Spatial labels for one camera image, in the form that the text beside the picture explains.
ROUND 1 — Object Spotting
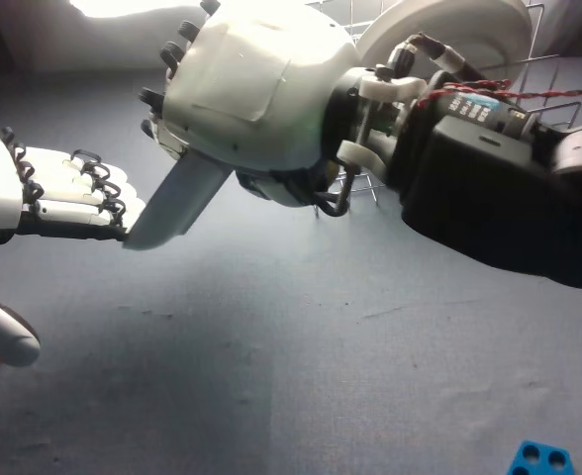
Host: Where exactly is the white plate with script print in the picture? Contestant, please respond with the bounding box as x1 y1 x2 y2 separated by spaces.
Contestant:
358 0 534 90

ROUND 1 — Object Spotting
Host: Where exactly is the blue block with holes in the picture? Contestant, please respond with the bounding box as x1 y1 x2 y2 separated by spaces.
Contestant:
508 438 577 475

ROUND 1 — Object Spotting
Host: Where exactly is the grey table cloth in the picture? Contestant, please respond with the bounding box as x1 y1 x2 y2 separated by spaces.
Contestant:
0 48 582 475

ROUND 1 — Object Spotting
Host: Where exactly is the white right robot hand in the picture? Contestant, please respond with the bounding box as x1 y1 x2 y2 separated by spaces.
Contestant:
122 0 361 252

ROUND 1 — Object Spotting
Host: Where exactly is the silver wire dish rack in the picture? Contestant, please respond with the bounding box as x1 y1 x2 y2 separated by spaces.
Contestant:
305 0 582 219

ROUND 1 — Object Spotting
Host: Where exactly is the white backdrop sheet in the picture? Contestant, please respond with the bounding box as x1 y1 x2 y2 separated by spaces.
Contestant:
0 0 582 75

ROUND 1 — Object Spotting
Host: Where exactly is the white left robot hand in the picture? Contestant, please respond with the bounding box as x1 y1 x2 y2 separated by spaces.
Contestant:
0 127 146 368

